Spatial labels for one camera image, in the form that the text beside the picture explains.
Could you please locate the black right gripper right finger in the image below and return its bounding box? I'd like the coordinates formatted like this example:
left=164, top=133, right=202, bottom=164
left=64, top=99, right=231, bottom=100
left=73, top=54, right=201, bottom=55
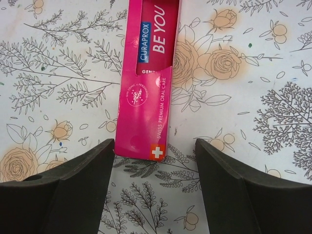
left=195, top=139, right=312, bottom=234

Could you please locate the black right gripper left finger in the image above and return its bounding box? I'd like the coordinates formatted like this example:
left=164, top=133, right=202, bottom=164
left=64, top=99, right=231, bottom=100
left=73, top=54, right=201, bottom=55
left=0, top=139, right=115, bottom=234

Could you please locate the pink toothpaste box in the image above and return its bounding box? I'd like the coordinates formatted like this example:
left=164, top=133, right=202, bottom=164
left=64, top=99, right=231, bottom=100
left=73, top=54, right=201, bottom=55
left=115, top=0, right=181, bottom=162

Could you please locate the floral patterned table mat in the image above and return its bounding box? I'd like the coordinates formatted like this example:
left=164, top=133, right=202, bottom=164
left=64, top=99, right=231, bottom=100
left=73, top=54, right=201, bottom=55
left=0, top=0, right=312, bottom=234

